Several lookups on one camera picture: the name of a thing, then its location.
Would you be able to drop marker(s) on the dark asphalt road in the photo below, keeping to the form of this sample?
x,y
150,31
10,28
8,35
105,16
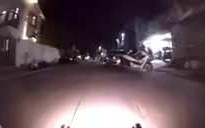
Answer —
x,y
100,90

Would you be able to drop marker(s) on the motor scooter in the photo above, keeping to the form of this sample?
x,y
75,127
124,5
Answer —
x,y
136,60

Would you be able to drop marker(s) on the robot's own part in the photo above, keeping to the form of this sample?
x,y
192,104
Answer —
x,y
137,125
65,126

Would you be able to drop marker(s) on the building with lit front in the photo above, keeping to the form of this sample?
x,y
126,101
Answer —
x,y
176,40

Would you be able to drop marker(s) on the pale building with balconies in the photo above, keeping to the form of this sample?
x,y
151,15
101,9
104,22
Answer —
x,y
13,26

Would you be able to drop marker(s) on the pale wall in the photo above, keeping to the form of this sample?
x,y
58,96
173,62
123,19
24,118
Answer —
x,y
36,53

